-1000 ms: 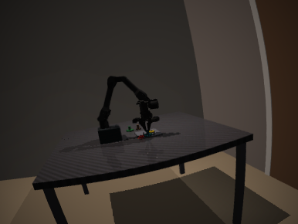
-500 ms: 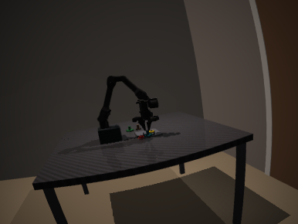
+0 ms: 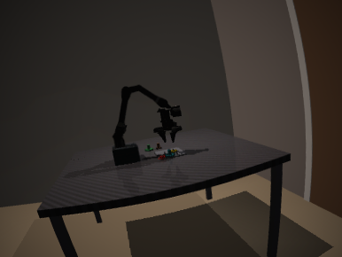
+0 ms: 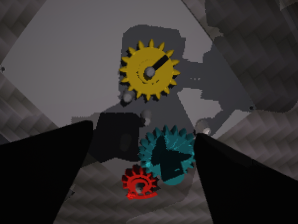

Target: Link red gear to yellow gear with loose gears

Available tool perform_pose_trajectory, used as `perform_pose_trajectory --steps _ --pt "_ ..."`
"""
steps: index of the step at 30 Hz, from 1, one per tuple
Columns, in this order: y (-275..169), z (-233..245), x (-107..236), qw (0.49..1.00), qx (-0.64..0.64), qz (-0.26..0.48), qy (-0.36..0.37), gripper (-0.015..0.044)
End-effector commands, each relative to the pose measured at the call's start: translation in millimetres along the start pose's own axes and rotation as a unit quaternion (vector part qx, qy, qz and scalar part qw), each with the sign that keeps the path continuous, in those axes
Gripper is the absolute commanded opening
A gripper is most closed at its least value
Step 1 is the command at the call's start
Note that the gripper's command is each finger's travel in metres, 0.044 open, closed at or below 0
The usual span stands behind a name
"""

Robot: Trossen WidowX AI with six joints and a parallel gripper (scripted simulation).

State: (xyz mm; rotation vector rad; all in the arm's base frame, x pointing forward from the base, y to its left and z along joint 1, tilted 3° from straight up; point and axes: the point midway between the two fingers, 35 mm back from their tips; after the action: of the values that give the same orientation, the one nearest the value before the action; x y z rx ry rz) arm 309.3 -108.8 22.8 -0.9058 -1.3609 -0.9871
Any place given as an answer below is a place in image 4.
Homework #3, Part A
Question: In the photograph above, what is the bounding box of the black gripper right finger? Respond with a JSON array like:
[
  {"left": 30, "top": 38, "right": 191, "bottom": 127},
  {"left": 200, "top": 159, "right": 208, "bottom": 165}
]
[{"left": 193, "top": 133, "right": 298, "bottom": 224}]

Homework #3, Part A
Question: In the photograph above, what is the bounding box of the grey flat board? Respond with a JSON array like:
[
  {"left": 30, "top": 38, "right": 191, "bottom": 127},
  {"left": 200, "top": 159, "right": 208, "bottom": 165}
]
[{"left": 0, "top": 0, "right": 257, "bottom": 180}]

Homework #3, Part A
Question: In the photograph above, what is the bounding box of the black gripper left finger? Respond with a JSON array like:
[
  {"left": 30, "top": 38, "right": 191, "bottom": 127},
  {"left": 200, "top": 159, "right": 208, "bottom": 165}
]
[{"left": 0, "top": 120, "right": 93, "bottom": 224}]

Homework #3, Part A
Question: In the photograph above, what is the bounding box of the red gear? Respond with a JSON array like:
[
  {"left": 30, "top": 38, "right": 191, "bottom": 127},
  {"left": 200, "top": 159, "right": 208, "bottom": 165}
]
[{"left": 121, "top": 165, "right": 158, "bottom": 197}]

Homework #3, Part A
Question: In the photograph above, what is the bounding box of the teal gear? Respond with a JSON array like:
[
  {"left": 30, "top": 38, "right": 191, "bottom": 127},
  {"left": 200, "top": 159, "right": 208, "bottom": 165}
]
[{"left": 138, "top": 125, "right": 196, "bottom": 185}]

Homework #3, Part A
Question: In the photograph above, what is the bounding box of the yellow gear with black stripe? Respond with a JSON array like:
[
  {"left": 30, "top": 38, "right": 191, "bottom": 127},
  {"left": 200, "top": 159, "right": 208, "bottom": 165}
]
[{"left": 118, "top": 39, "right": 181, "bottom": 101}]

